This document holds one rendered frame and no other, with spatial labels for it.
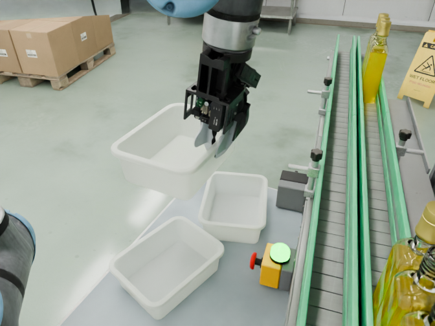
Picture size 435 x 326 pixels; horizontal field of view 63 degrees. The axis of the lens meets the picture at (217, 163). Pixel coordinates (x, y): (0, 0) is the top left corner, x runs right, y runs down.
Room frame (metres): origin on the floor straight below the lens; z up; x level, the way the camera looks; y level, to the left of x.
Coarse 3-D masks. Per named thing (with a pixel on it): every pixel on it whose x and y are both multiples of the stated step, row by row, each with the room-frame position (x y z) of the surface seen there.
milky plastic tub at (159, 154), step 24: (168, 120) 0.67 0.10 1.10; (192, 120) 0.68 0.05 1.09; (120, 144) 0.54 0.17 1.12; (144, 144) 0.59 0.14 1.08; (168, 144) 0.65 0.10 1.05; (192, 144) 0.65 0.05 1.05; (216, 144) 0.53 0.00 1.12; (144, 168) 0.49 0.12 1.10; (168, 168) 0.46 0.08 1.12; (192, 168) 0.46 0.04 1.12; (216, 168) 0.55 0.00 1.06; (168, 192) 0.48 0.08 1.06; (192, 192) 0.47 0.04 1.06
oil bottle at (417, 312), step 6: (408, 312) 0.24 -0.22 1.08; (414, 312) 0.23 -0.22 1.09; (420, 312) 0.23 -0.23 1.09; (426, 312) 0.23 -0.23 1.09; (402, 318) 0.24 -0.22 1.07; (408, 318) 0.23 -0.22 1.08; (414, 318) 0.23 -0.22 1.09; (420, 318) 0.22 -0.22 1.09; (402, 324) 0.23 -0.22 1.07; (408, 324) 0.22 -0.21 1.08; (414, 324) 0.22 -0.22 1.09; (420, 324) 0.22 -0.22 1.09
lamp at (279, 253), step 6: (276, 246) 0.54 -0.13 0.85; (282, 246) 0.54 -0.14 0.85; (270, 252) 0.54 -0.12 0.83; (276, 252) 0.52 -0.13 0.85; (282, 252) 0.52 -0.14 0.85; (288, 252) 0.52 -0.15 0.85; (270, 258) 0.53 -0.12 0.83; (276, 258) 0.52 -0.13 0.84; (282, 258) 0.51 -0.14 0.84; (288, 258) 0.52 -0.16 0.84; (282, 264) 0.51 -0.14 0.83
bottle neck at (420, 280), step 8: (432, 248) 0.28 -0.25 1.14; (424, 256) 0.28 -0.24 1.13; (432, 256) 0.27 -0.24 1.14; (424, 264) 0.27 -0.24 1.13; (432, 264) 0.26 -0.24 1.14; (416, 272) 0.28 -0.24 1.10; (424, 272) 0.26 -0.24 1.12; (432, 272) 0.26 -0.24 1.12; (416, 280) 0.27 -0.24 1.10; (424, 280) 0.26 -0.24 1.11; (432, 280) 0.26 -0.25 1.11; (424, 288) 0.26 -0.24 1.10; (432, 288) 0.26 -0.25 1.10
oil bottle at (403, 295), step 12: (396, 276) 0.29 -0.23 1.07; (408, 276) 0.28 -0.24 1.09; (396, 288) 0.28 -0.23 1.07; (408, 288) 0.26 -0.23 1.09; (420, 288) 0.26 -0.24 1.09; (384, 300) 0.30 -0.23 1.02; (396, 300) 0.26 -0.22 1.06; (408, 300) 0.25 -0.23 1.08; (420, 300) 0.25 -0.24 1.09; (432, 300) 0.25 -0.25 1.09; (384, 312) 0.28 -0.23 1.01; (396, 312) 0.25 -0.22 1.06; (384, 324) 0.27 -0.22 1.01; (396, 324) 0.25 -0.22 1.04
